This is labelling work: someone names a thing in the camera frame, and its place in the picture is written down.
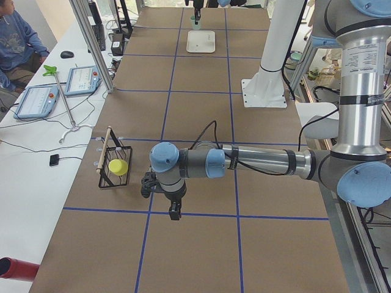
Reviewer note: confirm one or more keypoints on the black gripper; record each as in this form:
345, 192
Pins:
174, 196
197, 12

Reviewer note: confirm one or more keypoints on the light green plastic cup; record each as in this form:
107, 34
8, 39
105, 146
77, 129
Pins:
194, 23

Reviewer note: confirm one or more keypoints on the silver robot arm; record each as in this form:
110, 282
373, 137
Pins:
211, 12
355, 168

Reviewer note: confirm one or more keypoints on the cream rabbit tray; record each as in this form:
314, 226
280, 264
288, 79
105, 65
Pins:
199, 42

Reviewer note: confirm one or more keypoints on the yellow plastic cup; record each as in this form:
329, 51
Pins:
118, 167

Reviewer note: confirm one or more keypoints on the black labelled box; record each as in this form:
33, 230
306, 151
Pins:
117, 44

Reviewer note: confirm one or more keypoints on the black keyboard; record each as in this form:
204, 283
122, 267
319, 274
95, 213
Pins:
98, 30

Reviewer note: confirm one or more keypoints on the small black device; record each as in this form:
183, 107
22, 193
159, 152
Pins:
54, 160

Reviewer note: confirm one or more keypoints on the teach pendant tablet far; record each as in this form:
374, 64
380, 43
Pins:
82, 81

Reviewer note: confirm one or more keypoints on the teach pendant tablet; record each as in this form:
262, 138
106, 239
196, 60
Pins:
82, 81
37, 102

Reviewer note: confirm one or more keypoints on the black computer mouse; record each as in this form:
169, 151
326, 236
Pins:
66, 55

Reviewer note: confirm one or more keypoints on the metal reacher grabber tool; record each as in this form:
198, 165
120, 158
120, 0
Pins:
52, 71

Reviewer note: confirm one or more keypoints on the teach pendant tablet near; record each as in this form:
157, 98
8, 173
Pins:
37, 102

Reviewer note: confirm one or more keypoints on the red cylinder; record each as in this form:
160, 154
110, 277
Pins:
16, 269

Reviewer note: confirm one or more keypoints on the seated person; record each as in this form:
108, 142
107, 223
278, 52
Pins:
22, 52

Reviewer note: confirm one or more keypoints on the black wire cup rack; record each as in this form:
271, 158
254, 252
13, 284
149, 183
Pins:
112, 148

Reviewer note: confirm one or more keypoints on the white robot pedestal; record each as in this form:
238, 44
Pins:
266, 89

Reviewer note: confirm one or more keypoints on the aluminium frame post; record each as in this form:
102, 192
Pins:
80, 13

